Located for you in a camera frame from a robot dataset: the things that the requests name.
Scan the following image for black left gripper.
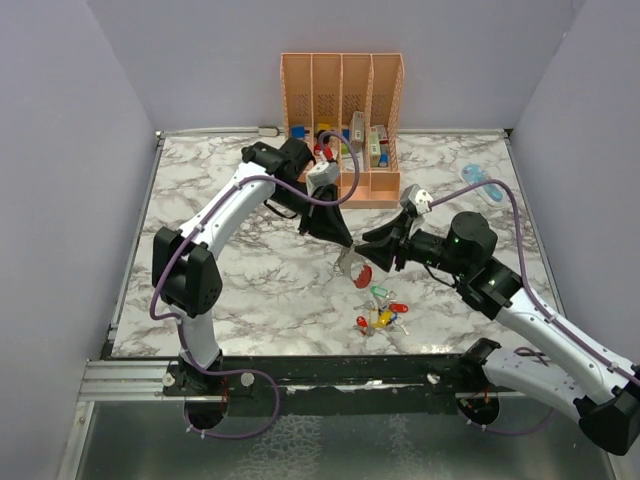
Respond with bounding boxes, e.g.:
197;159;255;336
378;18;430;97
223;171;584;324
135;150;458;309
270;180;354;248

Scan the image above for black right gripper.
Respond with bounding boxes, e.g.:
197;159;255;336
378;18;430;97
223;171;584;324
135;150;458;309
355;210;470;277

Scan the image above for grey red key organizer plate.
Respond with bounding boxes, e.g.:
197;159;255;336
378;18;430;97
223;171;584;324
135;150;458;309
334;246;373;289

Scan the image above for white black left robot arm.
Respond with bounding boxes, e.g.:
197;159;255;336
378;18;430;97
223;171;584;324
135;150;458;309
149;138;355;395

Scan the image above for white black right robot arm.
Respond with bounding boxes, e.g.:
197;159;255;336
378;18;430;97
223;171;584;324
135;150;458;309
355;212;639;456

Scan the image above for silver keys pile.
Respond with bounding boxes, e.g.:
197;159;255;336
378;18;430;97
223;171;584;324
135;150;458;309
355;289;409;337

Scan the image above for green key tag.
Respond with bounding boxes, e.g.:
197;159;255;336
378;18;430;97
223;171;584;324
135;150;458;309
370;286;389;298

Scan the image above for red black cylinder toy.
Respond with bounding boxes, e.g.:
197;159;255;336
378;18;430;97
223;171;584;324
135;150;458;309
314;130;334;161

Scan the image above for yellow key tag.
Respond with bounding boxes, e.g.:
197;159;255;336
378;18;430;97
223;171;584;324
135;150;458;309
370;310;394;329

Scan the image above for small red key tag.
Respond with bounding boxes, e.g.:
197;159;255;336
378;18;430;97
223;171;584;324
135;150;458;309
356;316;369;336

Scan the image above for grey box in organizer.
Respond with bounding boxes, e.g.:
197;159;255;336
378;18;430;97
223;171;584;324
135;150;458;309
349;111;365;152

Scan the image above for white red box in organizer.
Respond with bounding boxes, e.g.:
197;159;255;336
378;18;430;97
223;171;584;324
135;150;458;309
369;124;389;168

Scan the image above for blue block in organizer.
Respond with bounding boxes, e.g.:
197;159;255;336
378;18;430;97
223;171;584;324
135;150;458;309
290;125;309;140

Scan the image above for peach plastic desk organizer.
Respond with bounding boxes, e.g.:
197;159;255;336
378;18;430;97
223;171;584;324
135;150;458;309
280;53;405;209

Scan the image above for packaged blue toothbrush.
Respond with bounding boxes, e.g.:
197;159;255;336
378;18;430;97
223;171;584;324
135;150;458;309
460;163;504;206

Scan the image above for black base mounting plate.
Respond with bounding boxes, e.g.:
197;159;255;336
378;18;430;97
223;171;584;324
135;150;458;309
163;354;495;417

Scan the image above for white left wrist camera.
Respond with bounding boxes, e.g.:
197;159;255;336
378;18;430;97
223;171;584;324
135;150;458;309
305;161;340;194

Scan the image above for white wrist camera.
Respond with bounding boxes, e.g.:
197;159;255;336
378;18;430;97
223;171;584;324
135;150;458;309
399;184;433;217
305;161;340;194

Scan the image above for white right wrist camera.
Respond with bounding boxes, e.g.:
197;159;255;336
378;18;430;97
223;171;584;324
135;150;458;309
399;184;433;217

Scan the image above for white plug at wall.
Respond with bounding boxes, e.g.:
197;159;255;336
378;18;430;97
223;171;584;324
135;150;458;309
257;126;280;138

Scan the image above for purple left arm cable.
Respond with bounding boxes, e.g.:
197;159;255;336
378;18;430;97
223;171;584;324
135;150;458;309
150;130;362;440

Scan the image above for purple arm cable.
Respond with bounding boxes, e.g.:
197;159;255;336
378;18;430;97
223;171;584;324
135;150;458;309
150;130;362;440
430;179;640;436

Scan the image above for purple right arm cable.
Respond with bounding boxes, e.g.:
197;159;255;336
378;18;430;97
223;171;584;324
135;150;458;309
430;179;640;436

